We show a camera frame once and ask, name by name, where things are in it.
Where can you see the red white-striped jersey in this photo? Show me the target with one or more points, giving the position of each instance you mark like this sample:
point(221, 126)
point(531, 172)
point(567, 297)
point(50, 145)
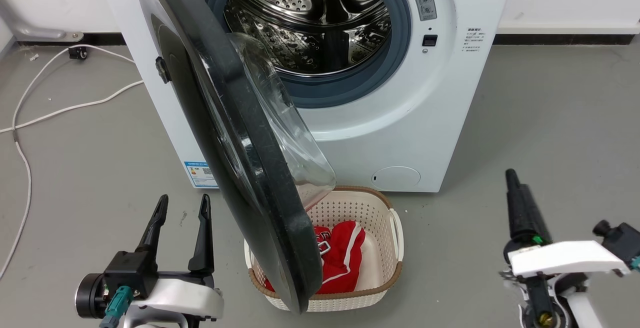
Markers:
point(345, 260)

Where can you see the dark grey round washer door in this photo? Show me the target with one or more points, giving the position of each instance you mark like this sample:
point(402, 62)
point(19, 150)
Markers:
point(265, 183)

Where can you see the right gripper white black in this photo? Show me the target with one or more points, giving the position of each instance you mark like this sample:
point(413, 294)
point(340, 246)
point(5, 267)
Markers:
point(565, 258)

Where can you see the round white filter cover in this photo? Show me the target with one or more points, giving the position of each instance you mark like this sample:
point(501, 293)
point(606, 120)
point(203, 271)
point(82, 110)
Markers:
point(396, 178)

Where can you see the black door lock socket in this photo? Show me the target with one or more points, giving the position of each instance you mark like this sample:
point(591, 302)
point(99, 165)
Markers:
point(429, 40)

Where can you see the small printed text label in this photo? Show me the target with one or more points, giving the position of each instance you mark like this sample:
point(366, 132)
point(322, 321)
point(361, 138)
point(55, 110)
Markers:
point(473, 39)

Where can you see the white brown-rimmed laundry basket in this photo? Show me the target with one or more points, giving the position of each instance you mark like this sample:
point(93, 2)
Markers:
point(362, 208)

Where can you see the blue energy label sticker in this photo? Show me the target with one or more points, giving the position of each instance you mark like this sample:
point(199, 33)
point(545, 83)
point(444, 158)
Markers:
point(201, 174)

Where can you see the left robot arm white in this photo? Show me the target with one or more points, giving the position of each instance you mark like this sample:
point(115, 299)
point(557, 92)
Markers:
point(150, 319)

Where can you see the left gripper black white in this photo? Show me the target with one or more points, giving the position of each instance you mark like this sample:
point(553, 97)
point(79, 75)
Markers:
point(180, 295)

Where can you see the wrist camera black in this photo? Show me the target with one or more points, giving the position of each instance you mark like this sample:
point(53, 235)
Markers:
point(89, 295)
point(622, 243)

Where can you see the grey-blue rubber door gasket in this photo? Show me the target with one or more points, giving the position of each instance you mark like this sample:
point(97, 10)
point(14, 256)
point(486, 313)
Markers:
point(350, 89)

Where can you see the stainless steel perforated drum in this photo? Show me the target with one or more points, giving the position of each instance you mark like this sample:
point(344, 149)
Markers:
point(305, 43)

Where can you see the black door latch hook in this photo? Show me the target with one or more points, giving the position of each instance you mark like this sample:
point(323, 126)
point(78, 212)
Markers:
point(162, 69)

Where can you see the white front-load washing machine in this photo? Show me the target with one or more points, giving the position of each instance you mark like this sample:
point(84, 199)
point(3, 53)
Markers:
point(425, 118)

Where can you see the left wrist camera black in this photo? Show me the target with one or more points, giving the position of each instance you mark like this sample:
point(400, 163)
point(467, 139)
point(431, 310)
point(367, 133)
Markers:
point(89, 295)

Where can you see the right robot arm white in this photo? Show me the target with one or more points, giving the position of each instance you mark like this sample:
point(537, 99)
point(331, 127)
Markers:
point(550, 303)

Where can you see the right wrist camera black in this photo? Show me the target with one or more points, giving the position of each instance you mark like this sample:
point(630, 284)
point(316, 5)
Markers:
point(622, 243)

